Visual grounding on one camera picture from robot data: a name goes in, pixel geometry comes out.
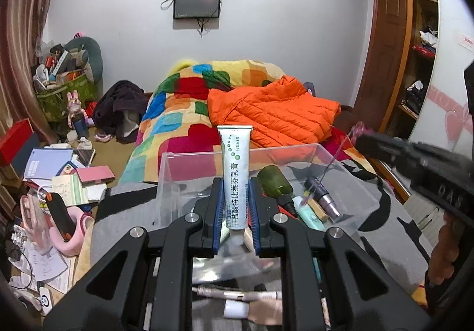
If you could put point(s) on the striped curtain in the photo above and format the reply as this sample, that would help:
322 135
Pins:
22 38

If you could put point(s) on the white charger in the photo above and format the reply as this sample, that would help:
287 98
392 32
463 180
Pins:
46 299

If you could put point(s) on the colourful patchwork blanket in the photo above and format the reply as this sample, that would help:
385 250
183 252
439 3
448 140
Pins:
174 108

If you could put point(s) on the teal tube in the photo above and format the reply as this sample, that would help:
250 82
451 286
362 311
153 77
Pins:
307 213

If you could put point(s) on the dark green bottle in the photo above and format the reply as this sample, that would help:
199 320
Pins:
274 181

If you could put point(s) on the wooden wardrobe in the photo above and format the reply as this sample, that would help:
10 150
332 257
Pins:
389 49

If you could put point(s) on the pale green book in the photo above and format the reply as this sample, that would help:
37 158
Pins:
68 190

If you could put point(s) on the purple and black bottle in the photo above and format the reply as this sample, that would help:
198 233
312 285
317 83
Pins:
326 201

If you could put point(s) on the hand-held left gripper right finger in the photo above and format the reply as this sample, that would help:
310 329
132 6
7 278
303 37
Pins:
254 216

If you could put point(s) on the green storage basket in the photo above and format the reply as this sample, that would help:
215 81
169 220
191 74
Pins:
55 105

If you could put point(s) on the orange puffer jacket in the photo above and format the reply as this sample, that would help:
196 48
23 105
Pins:
274 108

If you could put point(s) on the small black wall monitor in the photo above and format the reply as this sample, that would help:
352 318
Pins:
197 3

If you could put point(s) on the black slipper with orange dots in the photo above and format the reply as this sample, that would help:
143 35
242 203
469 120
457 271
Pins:
60 218

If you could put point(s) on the long white pen device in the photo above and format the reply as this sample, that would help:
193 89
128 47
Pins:
229 294

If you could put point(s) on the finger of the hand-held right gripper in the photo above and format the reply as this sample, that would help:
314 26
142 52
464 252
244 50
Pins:
377 145

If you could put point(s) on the pink and white bag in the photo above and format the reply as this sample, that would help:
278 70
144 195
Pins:
33 220

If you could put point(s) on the red box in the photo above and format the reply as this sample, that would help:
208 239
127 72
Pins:
14 142

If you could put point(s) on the dark clothes pile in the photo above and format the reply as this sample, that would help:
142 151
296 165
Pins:
118 105

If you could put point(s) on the small tan box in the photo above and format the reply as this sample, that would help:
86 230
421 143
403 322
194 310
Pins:
319 210

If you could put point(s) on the pale blue notebook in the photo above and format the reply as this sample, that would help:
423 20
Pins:
46 164

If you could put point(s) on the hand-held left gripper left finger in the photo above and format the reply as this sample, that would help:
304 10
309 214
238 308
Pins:
217 216

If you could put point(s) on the small white capped tube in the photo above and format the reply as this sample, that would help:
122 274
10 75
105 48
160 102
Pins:
237 309

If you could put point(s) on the flat pink box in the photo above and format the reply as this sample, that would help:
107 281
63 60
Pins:
94 174

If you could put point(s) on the white ointment tube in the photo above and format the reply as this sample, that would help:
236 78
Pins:
235 175

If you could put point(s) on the rabbit figure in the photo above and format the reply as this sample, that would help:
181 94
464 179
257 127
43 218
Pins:
77 112

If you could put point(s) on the person's right hand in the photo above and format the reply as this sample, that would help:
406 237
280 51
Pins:
446 249

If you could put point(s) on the beige packet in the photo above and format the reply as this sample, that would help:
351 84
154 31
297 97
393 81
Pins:
266 316

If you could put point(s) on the white pink sliding door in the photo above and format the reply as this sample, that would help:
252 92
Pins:
451 38

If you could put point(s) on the clear plastic storage box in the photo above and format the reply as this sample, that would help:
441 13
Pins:
185 175

